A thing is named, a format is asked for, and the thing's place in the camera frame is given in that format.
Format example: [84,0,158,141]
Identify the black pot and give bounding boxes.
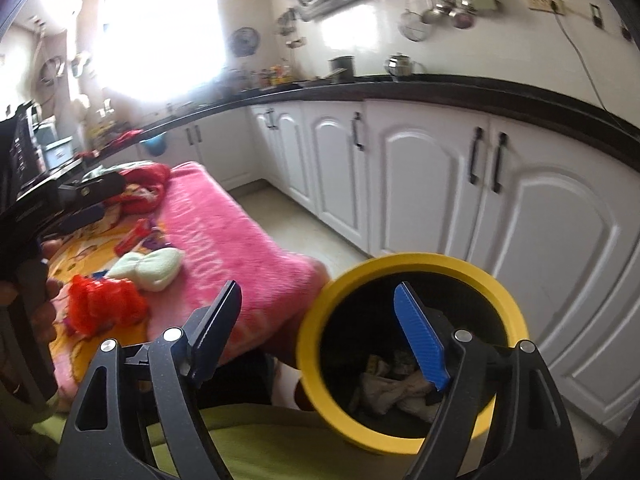
[328,55,356,81]

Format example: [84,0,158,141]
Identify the black countertop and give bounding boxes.
[75,74,640,162]

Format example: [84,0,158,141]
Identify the clothes inside bin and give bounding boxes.
[350,350,451,417]

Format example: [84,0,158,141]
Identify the round wall fan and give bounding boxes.
[231,26,261,57]

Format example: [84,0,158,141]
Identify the steel kettle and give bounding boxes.
[384,52,417,81]

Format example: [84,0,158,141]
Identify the white power strip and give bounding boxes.
[525,0,567,15]

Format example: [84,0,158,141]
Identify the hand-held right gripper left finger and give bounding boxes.
[57,280,243,480]

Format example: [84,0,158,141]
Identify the group of spice bottles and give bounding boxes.
[257,62,294,87]

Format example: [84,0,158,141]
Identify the person's left hand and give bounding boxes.
[41,239,68,348]

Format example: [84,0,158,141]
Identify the wall utensil rack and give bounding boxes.
[277,7,307,49]

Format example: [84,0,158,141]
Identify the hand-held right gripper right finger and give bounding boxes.
[392,281,583,480]

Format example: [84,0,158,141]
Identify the pink printed blanket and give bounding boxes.
[47,160,331,401]

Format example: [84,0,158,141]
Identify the pale blue box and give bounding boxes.
[42,125,77,169]

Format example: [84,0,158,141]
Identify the pale green wad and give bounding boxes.
[107,249,184,292]

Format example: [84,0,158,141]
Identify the bright window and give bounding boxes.
[99,0,227,107]

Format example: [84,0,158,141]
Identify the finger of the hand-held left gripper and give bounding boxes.
[42,205,107,239]
[57,172,127,209]

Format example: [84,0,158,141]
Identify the blue plastic bowl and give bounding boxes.
[139,132,169,157]

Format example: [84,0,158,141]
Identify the black cable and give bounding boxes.
[552,2,610,112]

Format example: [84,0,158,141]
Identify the red knitted cloth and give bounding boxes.
[67,275,150,337]

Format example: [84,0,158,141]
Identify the white cabinet door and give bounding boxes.
[274,102,319,216]
[365,101,494,274]
[249,105,281,187]
[489,115,640,432]
[304,101,371,256]
[192,109,257,189]

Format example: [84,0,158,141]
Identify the yellow round bin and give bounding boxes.
[296,252,531,457]

